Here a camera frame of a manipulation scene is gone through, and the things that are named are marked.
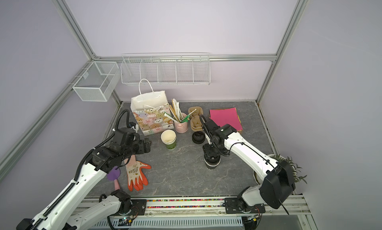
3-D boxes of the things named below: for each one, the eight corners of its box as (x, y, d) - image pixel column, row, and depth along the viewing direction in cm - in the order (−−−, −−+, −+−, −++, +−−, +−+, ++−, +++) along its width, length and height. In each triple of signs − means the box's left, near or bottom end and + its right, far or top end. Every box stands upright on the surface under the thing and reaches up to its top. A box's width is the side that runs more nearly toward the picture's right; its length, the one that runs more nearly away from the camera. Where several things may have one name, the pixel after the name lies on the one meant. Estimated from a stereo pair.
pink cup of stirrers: (169, 132, 105) (164, 113, 89) (176, 118, 113) (173, 98, 97) (184, 136, 103) (182, 117, 87) (190, 121, 111) (189, 102, 95)
